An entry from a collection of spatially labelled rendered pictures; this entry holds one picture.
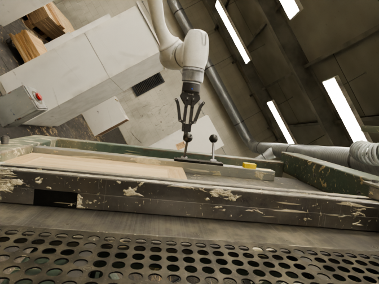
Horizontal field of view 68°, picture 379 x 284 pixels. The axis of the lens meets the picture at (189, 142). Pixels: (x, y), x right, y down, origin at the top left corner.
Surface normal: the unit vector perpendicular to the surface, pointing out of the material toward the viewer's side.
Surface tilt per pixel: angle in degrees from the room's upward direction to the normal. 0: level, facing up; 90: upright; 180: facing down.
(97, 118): 90
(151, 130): 90
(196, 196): 90
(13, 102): 90
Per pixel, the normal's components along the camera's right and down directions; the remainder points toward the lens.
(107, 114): 0.06, 0.02
